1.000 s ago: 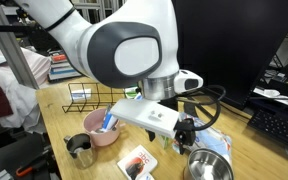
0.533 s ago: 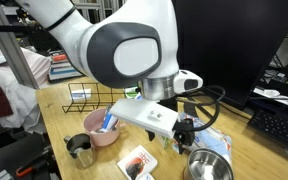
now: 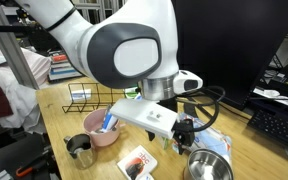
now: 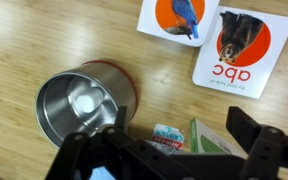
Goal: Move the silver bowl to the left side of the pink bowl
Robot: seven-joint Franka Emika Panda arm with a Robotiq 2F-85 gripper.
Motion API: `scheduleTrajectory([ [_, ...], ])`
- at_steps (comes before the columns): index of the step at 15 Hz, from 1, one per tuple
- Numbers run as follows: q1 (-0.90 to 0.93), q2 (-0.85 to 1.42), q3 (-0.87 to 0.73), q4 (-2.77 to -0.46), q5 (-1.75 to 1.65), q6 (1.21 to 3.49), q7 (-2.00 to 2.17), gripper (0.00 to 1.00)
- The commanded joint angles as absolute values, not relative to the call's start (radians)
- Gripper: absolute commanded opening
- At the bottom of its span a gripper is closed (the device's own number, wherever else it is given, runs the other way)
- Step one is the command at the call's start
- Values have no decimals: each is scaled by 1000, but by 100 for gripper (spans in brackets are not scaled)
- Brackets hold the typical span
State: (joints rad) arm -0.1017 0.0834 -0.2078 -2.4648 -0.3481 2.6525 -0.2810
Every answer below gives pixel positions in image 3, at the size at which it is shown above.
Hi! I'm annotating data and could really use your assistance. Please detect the pink cloth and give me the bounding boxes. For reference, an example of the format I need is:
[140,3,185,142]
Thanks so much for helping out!
[20,46,52,86]

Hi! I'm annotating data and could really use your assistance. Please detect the white papers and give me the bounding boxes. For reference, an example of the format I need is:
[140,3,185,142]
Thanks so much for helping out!
[253,87,288,111]

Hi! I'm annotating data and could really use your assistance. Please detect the silver metal pitcher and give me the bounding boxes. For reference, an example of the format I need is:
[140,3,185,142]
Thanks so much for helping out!
[63,133,98,170]

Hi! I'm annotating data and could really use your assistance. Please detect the white box with green label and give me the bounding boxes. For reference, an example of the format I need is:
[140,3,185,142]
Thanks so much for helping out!
[158,134,173,150]

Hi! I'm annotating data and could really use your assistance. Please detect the blue and white tube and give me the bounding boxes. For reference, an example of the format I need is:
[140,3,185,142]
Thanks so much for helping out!
[102,111,118,132]

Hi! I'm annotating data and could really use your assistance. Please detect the silver metal bowl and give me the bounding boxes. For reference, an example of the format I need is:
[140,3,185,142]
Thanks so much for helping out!
[183,148,235,180]

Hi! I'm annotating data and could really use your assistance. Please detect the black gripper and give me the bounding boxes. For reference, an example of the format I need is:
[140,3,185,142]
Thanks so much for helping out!
[146,118,196,155]

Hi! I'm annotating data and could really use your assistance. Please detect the black wire rack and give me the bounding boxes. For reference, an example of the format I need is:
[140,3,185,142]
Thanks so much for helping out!
[61,82,127,114]

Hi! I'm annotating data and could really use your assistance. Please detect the pink bowl with handle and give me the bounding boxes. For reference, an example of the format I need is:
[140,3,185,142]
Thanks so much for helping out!
[82,108,127,148]

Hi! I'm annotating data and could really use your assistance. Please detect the white box with green print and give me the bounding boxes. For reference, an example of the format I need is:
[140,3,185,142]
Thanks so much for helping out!
[123,86,140,100]

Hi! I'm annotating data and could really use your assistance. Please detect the aluminium frame post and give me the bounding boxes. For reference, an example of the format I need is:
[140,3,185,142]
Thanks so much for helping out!
[0,0,40,90]

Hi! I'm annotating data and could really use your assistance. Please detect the large black monitor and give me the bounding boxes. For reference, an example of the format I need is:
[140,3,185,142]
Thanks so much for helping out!
[170,0,288,110]

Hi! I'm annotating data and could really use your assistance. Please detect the black keyboard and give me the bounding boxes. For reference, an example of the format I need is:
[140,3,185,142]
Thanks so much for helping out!
[247,109,288,154]

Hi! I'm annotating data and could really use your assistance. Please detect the orange black tool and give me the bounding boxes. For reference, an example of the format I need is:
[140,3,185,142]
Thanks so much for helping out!
[15,158,48,178]

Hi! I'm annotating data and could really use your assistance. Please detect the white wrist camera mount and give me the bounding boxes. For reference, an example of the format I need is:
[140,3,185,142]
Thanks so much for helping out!
[109,97,179,140]

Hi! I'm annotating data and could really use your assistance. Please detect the blue plastic packet bag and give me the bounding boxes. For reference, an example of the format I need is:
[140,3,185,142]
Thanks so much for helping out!
[178,112,233,166]

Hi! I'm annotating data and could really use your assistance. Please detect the white box with blue text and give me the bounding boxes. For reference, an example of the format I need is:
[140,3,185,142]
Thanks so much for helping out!
[71,88,92,103]

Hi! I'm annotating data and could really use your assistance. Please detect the red book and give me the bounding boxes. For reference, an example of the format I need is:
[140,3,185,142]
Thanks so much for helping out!
[52,54,68,63]

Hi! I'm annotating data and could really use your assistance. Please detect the white cloth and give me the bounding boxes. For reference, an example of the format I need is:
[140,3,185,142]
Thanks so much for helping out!
[0,64,47,134]

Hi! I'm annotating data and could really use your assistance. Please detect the stacked blue white books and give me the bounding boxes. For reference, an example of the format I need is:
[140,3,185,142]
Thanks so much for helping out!
[48,59,84,83]

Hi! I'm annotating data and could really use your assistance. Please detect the silver spoon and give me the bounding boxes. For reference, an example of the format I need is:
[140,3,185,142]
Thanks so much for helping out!
[95,103,113,134]

